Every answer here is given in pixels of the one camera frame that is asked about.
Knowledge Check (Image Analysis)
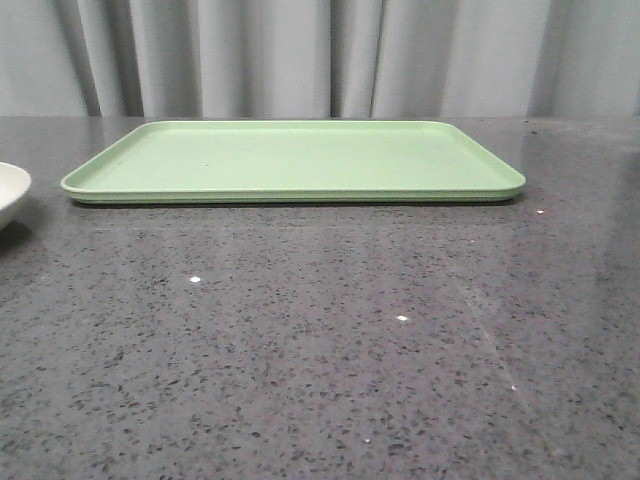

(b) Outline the light green plastic tray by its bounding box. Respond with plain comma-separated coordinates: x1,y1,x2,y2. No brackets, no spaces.
61,120,526,204

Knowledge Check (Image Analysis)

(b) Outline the grey pleated curtain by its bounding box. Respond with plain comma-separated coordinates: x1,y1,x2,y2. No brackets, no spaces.
1,1,639,118

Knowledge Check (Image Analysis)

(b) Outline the cream round plate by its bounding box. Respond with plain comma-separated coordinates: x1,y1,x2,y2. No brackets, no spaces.
0,162,32,230

